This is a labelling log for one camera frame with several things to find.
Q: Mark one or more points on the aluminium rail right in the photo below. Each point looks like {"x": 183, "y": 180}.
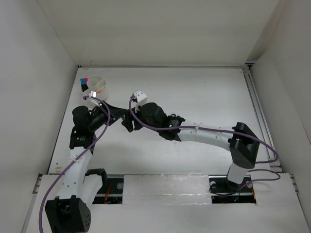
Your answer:
{"x": 265, "y": 133}

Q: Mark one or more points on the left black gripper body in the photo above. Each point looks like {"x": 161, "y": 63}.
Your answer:
{"x": 113, "y": 118}

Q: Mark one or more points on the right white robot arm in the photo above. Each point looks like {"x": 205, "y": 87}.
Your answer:
{"x": 239, "y": 140}

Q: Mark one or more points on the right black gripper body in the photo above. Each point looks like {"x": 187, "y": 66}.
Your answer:
{"x": 141, "y": 118}

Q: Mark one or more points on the pink black highlighter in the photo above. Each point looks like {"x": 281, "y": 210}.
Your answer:
{"x": 86, "y": 80}

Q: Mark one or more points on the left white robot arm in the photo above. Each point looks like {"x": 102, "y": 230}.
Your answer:
{"x": 69, "y": 211}

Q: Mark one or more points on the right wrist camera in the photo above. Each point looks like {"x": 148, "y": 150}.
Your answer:
{"x": 139, "y": 98}

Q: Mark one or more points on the blue black highlighter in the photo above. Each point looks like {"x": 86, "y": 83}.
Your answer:
{"x": 83, "y": 81}

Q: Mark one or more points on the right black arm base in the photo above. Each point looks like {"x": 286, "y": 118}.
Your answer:
{"x": 224, "y": 191}

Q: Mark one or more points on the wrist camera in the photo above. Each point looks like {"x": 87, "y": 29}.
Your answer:
{"x": 91, "y": 98}
{"x": 139, "y": 98}

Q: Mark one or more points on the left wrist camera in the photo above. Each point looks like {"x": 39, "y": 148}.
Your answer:
{"x": 91, "y": 98}

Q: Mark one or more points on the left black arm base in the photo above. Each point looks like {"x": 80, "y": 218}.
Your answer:
{"x": 111, "y": 191}

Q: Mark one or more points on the white round divided container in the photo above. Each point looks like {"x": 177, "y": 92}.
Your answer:
{"x": 93, "y": 83}

